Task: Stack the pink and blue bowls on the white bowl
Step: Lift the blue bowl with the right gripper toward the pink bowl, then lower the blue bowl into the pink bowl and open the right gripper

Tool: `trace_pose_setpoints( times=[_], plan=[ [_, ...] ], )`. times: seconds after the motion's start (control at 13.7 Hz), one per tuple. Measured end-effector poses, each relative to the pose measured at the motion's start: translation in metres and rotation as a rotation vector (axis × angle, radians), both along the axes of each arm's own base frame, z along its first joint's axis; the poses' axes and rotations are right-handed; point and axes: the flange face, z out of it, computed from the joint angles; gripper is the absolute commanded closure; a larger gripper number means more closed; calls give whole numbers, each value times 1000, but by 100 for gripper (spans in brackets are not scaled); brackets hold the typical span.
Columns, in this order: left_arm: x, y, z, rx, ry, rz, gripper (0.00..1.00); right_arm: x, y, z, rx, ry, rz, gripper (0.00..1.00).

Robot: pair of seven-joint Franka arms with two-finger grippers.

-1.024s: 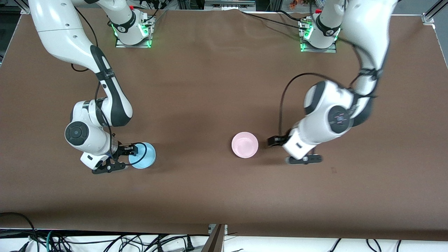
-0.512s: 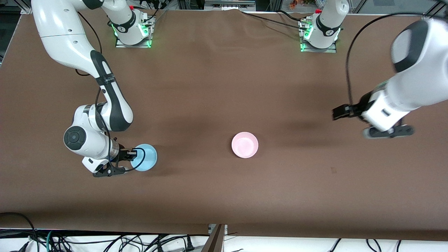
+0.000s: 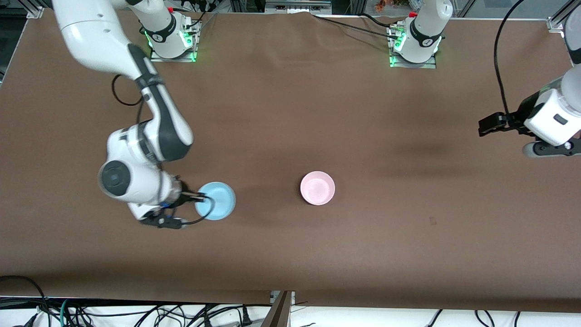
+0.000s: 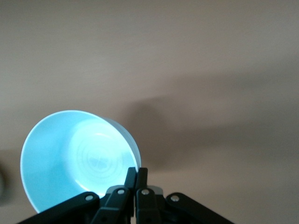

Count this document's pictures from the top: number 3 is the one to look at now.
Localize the blue bowl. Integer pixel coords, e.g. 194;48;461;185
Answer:
195;182;236;221

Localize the pink bowl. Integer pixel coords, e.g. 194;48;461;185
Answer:
300;171;336;206

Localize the brown table cover sheet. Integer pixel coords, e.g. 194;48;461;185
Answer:
0;9;581;314

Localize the aluminium profile beam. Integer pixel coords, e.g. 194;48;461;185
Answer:
261;291;295;327

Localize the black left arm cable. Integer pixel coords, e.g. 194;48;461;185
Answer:
494;0;527;125

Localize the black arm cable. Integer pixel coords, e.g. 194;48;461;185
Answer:
112;73;215;226
494;0;527;125

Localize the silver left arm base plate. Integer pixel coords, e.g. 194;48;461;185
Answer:
389;25;438;69

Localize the aluminium frame corner bracket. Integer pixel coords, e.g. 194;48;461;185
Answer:
25;0;46;19
547;0;581;32

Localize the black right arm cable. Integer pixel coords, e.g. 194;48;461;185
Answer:
112;73;215;226

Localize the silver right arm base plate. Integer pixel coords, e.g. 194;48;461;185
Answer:
150;20;199;63

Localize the grey metal rail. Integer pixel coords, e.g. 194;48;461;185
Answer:
266;0;332;13

